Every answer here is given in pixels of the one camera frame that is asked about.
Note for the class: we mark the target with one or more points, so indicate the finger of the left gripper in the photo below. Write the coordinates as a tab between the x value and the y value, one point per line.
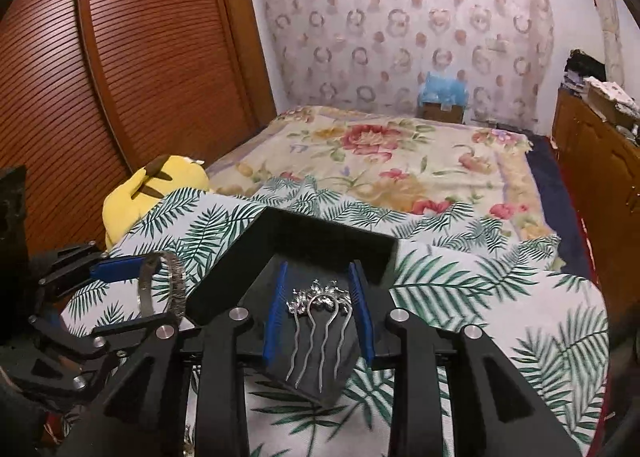
124	334
63	273

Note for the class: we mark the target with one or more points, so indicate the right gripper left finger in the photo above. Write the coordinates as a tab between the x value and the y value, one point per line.
228	344

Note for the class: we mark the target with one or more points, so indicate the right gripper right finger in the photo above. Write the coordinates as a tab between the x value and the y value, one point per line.
393	338

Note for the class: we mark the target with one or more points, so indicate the silver floral hair comb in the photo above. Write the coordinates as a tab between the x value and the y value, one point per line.
321	314

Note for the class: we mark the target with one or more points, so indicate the green palm leaf blanket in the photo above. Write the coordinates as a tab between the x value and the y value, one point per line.
453	268

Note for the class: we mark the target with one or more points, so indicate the yellow plush toy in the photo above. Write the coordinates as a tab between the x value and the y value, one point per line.
131	200

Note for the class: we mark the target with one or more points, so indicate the floral bed cover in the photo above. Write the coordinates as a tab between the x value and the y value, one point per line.
399	163

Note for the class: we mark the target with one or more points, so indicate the brown louvered wardrobe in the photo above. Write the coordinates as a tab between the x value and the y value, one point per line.
93	90

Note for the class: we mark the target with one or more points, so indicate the dark blue bed sheet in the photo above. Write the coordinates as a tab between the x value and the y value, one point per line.
558	208

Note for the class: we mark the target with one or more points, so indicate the blue plush on box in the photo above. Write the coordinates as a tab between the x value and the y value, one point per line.
442	99

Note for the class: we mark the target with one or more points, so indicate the wooden sideboard cabinet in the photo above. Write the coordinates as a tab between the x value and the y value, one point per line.
601	171

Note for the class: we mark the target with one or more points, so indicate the pink patterned lace curtain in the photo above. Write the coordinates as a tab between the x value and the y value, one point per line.
383	55

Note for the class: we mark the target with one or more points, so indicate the stack of papers and clothes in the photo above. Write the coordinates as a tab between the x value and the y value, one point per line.
585	77

